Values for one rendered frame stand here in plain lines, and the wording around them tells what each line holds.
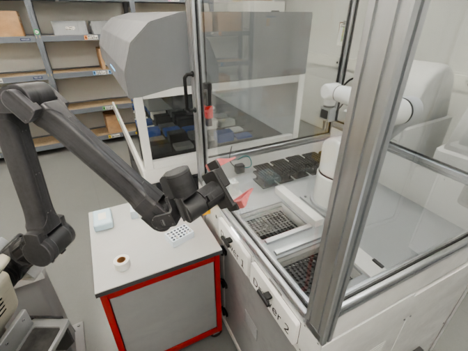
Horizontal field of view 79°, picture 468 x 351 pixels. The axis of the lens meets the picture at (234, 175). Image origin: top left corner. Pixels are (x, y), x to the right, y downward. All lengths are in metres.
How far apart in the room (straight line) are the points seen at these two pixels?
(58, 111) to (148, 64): 1.03
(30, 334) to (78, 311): 1.41
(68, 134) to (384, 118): 0.62
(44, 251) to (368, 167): 0.77
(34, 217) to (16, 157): 0.16
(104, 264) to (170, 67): 1.07
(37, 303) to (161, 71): 1.33
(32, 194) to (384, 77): 0.78
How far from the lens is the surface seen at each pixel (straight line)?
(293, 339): 1.08
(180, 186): 0.63
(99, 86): 5.13
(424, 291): 1.28
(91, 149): 0.69
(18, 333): 0.98
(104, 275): 1.45
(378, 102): 0.55
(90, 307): 2.39
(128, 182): 0.68
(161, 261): 1.43
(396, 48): 0.53
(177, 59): 1.73
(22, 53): 5.06
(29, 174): 0.81
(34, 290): 1.72
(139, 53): 1.68
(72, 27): 4.60
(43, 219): 0.85
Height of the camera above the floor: 1.77
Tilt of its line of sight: 30 degrees down
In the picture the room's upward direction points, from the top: straight up
